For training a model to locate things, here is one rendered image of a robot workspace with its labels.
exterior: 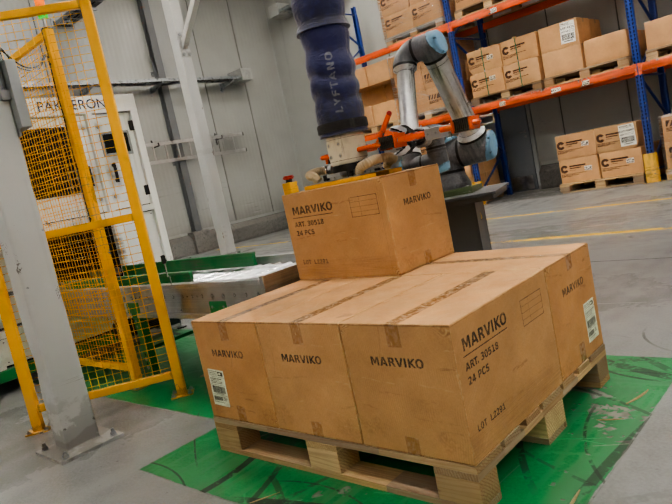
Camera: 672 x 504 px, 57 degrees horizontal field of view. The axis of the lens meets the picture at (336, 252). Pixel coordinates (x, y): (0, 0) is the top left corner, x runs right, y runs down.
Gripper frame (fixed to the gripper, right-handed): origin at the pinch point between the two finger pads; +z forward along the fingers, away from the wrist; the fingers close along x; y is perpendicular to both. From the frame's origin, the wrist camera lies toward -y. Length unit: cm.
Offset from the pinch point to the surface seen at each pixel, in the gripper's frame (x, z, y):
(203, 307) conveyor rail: -61, 35, 114
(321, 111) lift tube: 19.1, 10.8, 27.6
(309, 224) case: -28, 18, 42
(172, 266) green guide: -47, -21, 225
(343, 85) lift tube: 27.4, 5.5, 17.2
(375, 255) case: -43.9, 19.2, 6.9
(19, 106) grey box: 49, 93, 128
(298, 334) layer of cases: -57, 80, -5
